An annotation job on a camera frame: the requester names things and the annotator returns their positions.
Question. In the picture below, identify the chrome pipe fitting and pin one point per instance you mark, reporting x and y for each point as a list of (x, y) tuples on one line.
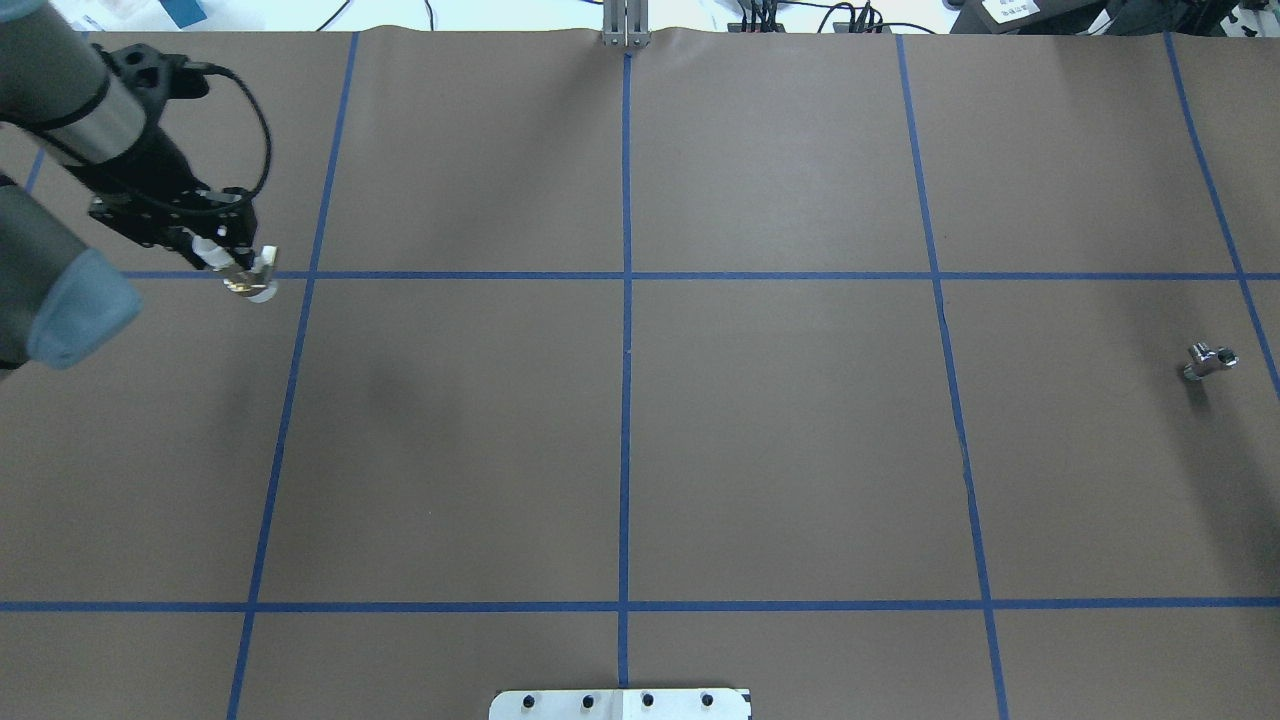
[(1206, 360)]

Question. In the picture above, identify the black box with label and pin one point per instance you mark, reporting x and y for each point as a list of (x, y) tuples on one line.
[(1029, 18)]

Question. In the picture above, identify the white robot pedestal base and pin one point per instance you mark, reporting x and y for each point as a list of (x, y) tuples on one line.
[(619, 703)]

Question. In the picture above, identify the aluminium frame post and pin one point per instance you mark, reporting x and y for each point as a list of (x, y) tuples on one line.
[(625, 23)]

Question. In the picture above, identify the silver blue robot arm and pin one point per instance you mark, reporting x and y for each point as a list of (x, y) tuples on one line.
[(97, 115)]

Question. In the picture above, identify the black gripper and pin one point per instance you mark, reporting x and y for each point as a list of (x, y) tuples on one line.
[(152, 168)]

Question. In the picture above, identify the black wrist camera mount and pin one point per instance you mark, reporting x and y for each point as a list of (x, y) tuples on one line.
[(154, 78)]

